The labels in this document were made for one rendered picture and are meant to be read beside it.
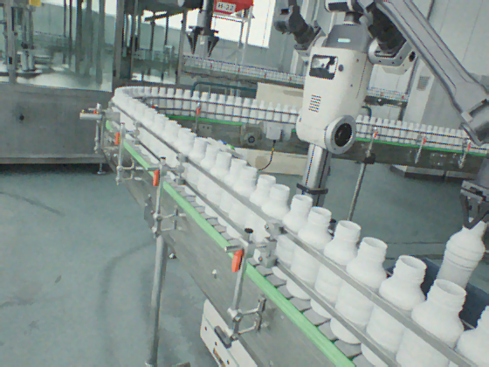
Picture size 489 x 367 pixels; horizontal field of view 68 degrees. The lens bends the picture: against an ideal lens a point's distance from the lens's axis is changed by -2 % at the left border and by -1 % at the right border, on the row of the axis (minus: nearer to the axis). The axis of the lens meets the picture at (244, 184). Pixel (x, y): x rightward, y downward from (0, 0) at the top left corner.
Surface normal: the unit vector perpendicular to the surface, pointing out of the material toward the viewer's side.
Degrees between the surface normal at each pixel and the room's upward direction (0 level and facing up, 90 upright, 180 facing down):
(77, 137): 89
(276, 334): 90
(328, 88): 90
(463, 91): 84
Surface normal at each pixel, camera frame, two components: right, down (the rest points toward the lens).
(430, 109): 0.25, 0.35
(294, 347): -0.84, 0.04
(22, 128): 0.51, 0.34
